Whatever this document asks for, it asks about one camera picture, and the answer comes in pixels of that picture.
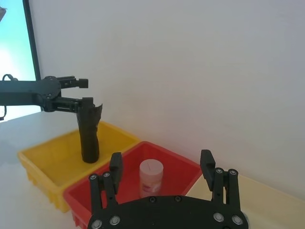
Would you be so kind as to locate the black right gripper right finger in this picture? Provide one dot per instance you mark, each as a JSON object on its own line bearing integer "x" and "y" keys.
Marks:
{"x": 207, "y": 170}

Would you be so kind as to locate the yellow plastic bin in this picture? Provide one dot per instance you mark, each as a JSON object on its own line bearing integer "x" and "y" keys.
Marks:
{"x": 54, "y": 162}

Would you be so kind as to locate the red plastic bin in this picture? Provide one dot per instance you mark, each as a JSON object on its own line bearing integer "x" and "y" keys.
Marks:
{"x": 181, "y": 171}

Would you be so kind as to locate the black plastic bottle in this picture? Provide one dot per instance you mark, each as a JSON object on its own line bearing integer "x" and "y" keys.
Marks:
{"x": 89, "y": 138}

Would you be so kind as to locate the white and pink jar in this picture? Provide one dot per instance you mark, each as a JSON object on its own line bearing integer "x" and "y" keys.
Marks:
{"x": 151, "y": 177}

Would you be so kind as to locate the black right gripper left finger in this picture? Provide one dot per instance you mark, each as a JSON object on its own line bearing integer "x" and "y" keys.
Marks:
{"x": 114, "y": 174}

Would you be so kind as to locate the dark window frame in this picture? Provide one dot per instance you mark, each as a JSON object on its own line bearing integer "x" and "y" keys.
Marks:
{"x": 32, "y": 40}

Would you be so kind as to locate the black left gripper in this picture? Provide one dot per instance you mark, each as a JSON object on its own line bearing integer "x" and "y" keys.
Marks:
{"x": 48, "y": 90}

